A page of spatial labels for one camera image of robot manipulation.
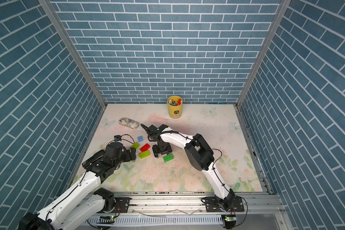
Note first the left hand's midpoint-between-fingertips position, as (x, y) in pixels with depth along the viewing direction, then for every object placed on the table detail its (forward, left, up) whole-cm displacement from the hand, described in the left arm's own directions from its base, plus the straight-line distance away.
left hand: (132, 150), depth 84 cm
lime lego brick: (+1, -5, -9) cm, 10 cm away
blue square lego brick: (+13, -1, -9) cm, 16 cm away
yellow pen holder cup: (+38, -25, +1) cm, 45 cm away
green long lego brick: (-1, -21, -7) cm, 22 cm away
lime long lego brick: (+7, +1, -7) cm, 10 cm away
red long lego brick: (+6, -5, -8) cm, 11 cm away
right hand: (+1, -16, -9) cm, 19 cm away
